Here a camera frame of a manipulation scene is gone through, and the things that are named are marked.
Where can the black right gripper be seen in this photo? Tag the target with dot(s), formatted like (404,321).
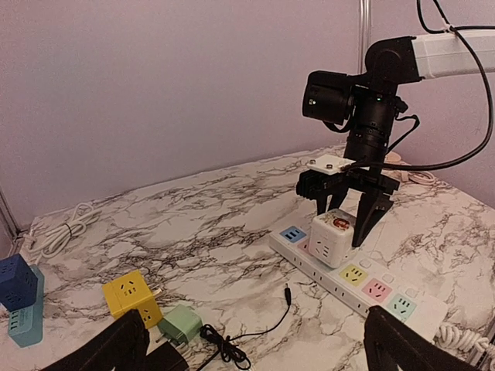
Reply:
(330,191)

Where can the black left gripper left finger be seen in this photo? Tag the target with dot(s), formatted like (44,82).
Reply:
(121,346)

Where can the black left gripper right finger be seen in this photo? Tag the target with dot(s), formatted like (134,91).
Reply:
(391,345)

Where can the white cube socket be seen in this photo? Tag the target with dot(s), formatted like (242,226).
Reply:
(331,236)

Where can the yellow cube socket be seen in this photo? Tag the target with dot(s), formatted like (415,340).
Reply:
(129,292)

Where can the green plug adapter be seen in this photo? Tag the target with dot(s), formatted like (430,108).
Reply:
(181,325)

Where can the long white power strip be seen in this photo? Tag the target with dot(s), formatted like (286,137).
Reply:
(361,283)

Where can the teal power strip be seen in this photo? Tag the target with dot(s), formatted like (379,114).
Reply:
(26,324)

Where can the blue cube socket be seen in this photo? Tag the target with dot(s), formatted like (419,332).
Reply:
(18,283)

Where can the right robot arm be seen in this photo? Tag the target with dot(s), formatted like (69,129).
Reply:
(365,107)

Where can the black power adapter with cable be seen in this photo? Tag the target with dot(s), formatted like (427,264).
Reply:
(225,345)

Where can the left aluminium frame post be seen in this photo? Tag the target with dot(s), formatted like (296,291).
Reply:
(11,231)

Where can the aluminium frame post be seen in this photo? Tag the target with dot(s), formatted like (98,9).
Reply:
(364,33)
(11,231)

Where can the right aluminium frame post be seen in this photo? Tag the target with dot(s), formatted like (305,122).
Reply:
(364,33)

